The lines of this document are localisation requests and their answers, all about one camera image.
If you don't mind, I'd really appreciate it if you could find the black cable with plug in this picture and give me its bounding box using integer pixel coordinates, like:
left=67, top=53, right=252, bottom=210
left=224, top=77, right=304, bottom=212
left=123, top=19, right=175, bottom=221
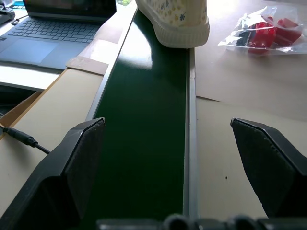
left=0, top=126, right=51, bottom=154

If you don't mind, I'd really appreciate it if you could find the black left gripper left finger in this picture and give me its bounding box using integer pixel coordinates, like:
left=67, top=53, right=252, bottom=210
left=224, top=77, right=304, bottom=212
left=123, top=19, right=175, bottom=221
left=0, top=117, right=106, bottom=230

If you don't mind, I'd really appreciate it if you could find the clear bag of red parts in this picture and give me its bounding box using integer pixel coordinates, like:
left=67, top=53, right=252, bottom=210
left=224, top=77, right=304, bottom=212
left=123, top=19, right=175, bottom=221
left=217, top=5, right=307, bottom=57

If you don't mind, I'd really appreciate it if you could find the black device with lever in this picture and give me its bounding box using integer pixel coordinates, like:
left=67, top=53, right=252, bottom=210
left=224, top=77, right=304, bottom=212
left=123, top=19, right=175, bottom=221
left=0, top=4, right=16, bottom=25

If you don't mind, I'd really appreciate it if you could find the brown cardboard sheet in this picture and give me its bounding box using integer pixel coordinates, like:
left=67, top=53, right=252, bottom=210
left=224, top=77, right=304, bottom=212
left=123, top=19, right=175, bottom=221
left=189, top=0, right=307, bottom=120

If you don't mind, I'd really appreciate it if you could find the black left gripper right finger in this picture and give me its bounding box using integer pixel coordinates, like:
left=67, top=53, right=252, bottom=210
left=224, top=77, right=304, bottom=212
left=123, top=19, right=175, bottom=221
left=230, top=117, right=307, bottom=219

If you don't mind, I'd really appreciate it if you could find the green conveyor belt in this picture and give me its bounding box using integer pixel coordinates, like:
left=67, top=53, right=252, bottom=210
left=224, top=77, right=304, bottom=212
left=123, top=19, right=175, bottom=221
left=79, top=7, right=199, bottom=230

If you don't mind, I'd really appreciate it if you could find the cream floral canvas shoe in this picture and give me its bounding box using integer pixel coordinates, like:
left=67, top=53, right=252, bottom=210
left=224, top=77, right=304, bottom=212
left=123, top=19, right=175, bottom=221
left=135, top=0, right=211, bottom=48

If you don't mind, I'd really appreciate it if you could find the grey laptop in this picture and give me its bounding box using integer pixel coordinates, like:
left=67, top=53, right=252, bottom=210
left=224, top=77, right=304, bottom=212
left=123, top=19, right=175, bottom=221
left=0, top=0, right=118, bottom=70

